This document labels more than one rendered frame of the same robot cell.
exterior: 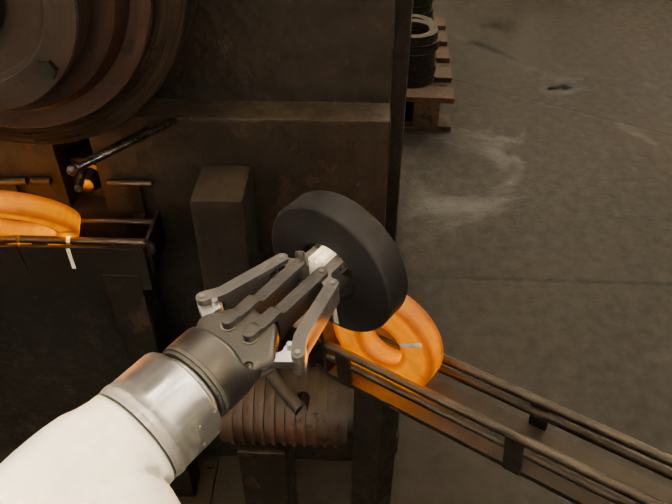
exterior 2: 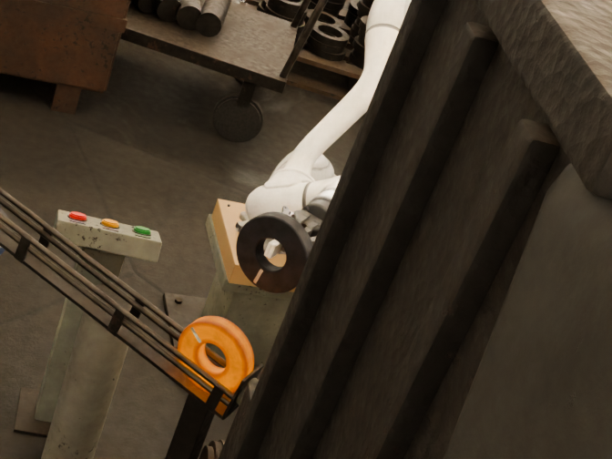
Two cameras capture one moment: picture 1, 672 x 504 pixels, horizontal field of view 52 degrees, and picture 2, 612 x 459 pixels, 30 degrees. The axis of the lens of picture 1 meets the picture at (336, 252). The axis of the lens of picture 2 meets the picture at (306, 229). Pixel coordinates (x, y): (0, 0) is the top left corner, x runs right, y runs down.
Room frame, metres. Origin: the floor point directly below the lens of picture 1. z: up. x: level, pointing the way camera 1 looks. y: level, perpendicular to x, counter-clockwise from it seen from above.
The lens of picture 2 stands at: (2.29, -0.58, 2.02)
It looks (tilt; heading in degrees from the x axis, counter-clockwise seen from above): 29 degrees down; 161
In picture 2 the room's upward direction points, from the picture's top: 22 degrees clockwise
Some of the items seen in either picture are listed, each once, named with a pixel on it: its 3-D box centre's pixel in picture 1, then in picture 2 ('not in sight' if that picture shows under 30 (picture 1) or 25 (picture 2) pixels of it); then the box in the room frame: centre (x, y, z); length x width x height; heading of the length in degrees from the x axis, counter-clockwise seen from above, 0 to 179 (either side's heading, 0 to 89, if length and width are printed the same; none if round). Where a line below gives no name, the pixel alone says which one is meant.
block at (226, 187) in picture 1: (229, 242); not in sight; (0.83, 0.17, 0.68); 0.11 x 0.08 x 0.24; 178
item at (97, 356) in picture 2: not in sight; (89, 384); (0.22, -0.21, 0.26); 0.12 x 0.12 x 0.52
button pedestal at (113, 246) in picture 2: not in sight; (81, 323); (0.06, -0.25, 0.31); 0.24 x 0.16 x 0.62; 88
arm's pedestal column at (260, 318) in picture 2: not in sight; (249, 306); (-0.35, 0.27, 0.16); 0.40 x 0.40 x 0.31; 4
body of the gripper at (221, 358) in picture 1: (227, 352); (313, 222); (0.40, 0.09, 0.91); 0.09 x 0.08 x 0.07; 143
